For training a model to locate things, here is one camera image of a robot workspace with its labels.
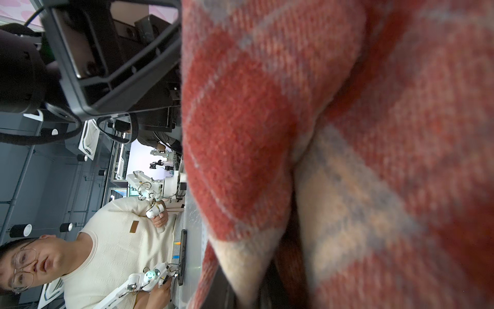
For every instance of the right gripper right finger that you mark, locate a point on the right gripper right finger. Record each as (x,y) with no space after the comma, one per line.
(272,293)

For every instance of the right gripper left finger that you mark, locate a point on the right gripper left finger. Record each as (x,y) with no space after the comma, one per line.
(221,294)

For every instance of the red plaid skirt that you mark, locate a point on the red plaid skirt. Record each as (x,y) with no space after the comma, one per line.
(391,154)

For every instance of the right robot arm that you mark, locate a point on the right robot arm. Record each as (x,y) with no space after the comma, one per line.
(236,117)

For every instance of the person in cream shirt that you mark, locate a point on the person in cream shirt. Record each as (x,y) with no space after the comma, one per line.
(119,240)

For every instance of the person in grey shirt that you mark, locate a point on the person in grey shirt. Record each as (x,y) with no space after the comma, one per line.
(159,140)

